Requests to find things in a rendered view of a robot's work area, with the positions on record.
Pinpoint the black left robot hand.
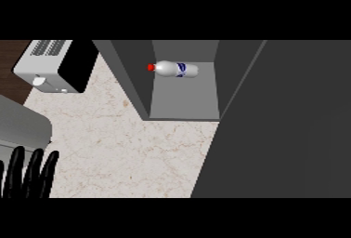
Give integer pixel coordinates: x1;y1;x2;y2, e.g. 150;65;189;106
0;145;61;199

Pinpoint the dark grey cabinet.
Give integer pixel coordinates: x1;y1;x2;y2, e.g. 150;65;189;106
92;39;269;122

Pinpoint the clear red-capped water bottle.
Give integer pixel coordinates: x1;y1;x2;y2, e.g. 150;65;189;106
147;59;201;79

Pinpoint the dark grey cabinet door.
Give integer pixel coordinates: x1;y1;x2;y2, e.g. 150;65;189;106
189;39;351;199

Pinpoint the grey metal sink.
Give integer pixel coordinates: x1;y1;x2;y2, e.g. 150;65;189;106
0;94;54;162

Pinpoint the white and black toaster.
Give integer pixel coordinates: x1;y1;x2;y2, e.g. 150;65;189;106
12;39;101;95

